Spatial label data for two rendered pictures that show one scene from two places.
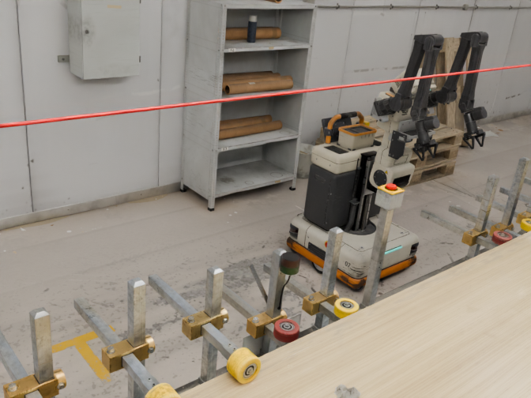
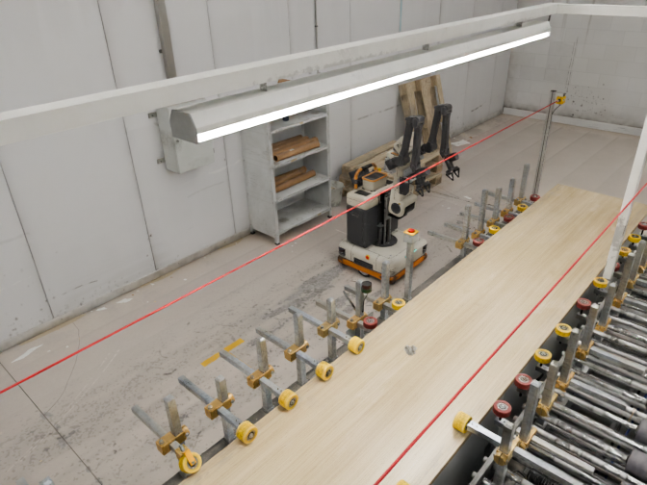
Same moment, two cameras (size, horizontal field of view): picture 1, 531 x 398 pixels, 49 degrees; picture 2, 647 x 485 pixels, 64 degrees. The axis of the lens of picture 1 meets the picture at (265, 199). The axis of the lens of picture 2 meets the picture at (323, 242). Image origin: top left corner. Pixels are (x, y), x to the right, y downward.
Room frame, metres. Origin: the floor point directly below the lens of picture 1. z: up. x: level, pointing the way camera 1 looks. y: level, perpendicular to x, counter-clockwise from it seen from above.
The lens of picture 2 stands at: (-0.84, 0.35, 2.73)
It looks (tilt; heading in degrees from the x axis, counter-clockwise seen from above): 29 degrees down; 355
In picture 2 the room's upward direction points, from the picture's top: 2 degrees counter-clockwise
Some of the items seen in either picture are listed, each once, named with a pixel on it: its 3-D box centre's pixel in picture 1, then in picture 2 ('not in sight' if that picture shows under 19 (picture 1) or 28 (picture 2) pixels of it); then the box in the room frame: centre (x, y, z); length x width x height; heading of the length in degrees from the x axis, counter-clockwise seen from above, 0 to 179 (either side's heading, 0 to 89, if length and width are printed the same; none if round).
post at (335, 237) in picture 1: (327, 288); (384, 293); (1.78, -0.25, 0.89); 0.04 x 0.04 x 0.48; 42
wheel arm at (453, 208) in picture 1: (487, 224); (469, 232); (2.63, -1.10, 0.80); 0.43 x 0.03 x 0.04; 42
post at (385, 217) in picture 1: (377, 259); (408, 271); (1.95, -0.45, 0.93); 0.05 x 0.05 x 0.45; 42
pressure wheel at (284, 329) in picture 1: (284, 339); (370, 327); (1.50, -0.11, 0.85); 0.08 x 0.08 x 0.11
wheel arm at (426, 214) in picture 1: (460, 230); (452, 241); (2.47, -0.92, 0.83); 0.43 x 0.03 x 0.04; 42
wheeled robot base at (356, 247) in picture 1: (352, 241); (382, 250); (3.55, -0.62, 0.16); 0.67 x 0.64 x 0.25; 42
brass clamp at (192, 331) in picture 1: (205, 321); (328, 326); (1.43, 0.14, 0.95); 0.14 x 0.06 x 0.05; 132
